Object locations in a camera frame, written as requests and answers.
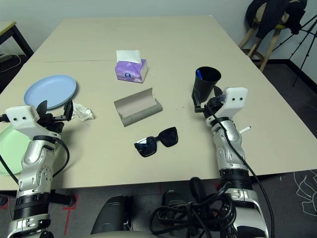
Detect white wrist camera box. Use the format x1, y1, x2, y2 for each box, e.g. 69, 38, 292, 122
217, 87, 248, 117
4, 104, 62, 142

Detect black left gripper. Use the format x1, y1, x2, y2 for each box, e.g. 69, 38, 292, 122
36, 98, 74, 136

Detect dark floor mat flower print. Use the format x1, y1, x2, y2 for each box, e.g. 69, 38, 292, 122
247, 168, 317, 238

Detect black cable bundle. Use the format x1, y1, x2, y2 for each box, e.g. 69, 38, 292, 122
150, 176, 236, 238

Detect black cup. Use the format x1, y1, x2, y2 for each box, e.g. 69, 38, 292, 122
192, 66, 222, 103

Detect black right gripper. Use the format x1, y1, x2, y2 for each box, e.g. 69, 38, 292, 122
192, 86, 225, 119

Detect thin white floor cable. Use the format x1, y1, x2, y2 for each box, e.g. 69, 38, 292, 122
0, 54, 22, 72

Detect black tripod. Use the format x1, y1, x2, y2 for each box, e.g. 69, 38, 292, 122
272, 14, 317, 86

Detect white tissue sheet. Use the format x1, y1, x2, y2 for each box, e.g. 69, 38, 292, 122
116, 49, 142, 64

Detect light blue plate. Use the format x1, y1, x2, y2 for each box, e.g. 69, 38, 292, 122
23, 75, 78, 111

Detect black table support bar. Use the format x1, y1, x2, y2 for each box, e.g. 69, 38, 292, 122
49, 189, 75, 208

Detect side desk black legs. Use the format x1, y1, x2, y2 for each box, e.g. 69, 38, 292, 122
0, 21, 34, 58

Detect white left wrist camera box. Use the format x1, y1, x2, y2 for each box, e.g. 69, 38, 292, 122
4, 104, 62, 142

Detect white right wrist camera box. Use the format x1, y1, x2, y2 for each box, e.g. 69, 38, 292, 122
217, 87, 248, 117

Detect purple tissue box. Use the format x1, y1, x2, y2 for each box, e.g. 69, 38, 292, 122
115, 59, 149, 84

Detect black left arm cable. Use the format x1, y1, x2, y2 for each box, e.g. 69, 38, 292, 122
0, 138, 70, 185

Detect black sunglasses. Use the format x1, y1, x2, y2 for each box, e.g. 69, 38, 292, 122
134, 126, 179, 158

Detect black jacket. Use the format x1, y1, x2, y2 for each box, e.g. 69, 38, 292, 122
245, 0, 308, 39

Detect dark grey left robot leg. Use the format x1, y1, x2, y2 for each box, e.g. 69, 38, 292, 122
90, 195, 134, 235

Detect light green plate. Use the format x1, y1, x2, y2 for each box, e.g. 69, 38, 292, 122
0, 123, 62, 177

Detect grey glasses case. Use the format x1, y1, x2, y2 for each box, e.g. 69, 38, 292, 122
113, 88, 163, 128

